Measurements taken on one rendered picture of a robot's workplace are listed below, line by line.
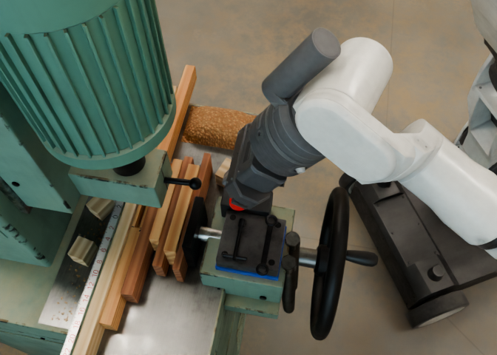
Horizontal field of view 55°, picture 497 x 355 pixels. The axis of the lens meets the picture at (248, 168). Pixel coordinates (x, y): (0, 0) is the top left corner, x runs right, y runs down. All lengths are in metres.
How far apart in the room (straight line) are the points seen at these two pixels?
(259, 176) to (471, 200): 0.23
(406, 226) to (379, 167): 1.26
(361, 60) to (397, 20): 2.12
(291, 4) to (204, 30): 0.48
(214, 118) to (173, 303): 0.36
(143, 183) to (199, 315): 0.24
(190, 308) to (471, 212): 0.48
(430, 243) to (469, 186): 1.21
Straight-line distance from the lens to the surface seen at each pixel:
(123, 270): 0.82
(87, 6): 0.42
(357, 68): 0.49
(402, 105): 2.25
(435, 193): 0.51
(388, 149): 0.46
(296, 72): 0.49
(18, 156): 0.68
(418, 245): 1.71
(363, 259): 0.83
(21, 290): 1.02
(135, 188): 0.74
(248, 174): 0.58
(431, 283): 1.65
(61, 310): 0.98
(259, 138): 0.55
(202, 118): 0.95
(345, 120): 0.45
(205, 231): 0.80
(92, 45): 0.45
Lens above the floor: 1.69
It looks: 60 degrees down
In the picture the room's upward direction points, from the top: straight up
